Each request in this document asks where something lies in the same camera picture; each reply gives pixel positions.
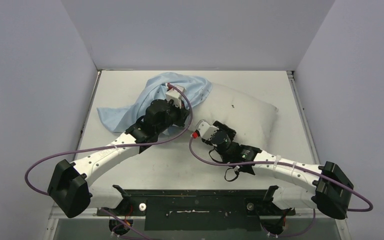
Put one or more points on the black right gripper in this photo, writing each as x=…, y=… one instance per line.
x=219, y=126

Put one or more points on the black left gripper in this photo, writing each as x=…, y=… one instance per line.
x=182, y=113

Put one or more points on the white pillow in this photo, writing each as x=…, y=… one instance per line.
x=251, y=118

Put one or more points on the light blue pillowcase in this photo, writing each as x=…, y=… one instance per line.
x=117, y=120

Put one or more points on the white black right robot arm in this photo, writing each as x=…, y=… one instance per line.
x=322, y=187

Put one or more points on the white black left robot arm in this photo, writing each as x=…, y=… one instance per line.
x=71, y=185

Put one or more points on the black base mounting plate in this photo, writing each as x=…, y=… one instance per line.
x=201, y=210

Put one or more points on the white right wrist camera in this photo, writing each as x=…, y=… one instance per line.
x=204, y=130

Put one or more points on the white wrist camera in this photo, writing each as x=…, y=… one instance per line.
x=204, y=130
x=175, y=95

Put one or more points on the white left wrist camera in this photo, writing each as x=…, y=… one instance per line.
x=175, y=95

